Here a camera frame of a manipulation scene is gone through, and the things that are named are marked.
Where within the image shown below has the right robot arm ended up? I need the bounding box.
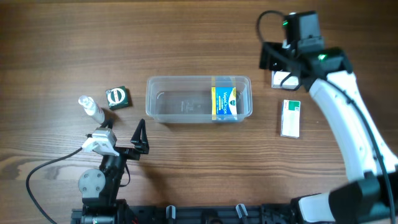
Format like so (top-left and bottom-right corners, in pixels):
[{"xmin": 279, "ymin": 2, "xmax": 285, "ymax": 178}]
[{"xmin": 258, "ymin": 11, "xmax": 397, "ymax": 223}]

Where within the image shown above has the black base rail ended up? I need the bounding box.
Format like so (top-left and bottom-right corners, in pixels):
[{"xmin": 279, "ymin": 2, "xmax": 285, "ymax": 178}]
[{"xmin": 71, "ymin": 203, "xmax": 292, "ymax": 224}]

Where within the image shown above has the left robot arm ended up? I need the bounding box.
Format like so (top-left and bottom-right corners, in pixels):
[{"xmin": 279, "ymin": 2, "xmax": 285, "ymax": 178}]
[{"xmin": 71, "ymin": 119, "xmax": 149, "ymax": 224}]

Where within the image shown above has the black cable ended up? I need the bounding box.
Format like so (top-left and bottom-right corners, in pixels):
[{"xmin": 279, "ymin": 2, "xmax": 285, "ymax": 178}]
[
  {"xmin": 25, "ymin": 147, "xmax": 84, "ymax": 224},
  {"xmin": 256, "ymin": 10, "xmax": 396, "ymax": 224}
]

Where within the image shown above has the white green medicine box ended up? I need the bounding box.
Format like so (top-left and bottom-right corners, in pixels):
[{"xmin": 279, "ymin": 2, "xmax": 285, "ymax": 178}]
[{"xmin": 280, "ymin": 100, "xmax": 301, "ymax": 139}]

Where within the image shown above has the small green square box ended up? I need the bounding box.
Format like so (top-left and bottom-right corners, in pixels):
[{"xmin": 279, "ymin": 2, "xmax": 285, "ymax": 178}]
[{"xmin": 105, "ymin": 86, "xmax": 129, "ymax": 110}]

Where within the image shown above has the left black cable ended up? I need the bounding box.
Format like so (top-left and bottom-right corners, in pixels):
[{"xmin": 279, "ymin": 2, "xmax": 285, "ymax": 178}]
[{"xmin": 25, "ymin": 147, "xmax": 84, "ymax": 224}]

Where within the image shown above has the blue VapoDrops lozenge box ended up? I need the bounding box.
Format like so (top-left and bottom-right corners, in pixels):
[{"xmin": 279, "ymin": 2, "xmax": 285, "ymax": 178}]
[{"xmin": 211, "ymin": 86, "xmax": 238, "ymax": 121}]

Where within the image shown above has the right black cable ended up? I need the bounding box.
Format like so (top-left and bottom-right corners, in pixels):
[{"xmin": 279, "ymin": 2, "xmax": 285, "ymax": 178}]
[{"xmin": 256, "ymin": 10, "xmax": 396, "ymax": 224}]

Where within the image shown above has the white plaster box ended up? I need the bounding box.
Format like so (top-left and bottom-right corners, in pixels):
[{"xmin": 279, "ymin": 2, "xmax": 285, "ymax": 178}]
[{"xmin": 271, "ymin": 71, "xmax": 299, "ymax": 90}]

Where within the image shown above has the white spray bottle clear cap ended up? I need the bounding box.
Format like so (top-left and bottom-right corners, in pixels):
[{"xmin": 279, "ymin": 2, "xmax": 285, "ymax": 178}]
[{"xmin": 78, "ymin": 95, "xmax": 105, "ymax": 124}]

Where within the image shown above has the clear plastic container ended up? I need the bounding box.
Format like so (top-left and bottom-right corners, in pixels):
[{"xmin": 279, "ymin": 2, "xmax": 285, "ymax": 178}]
[{"xmin": 146, "ymin": 75, "xmax": 252, "ymax": 123}]

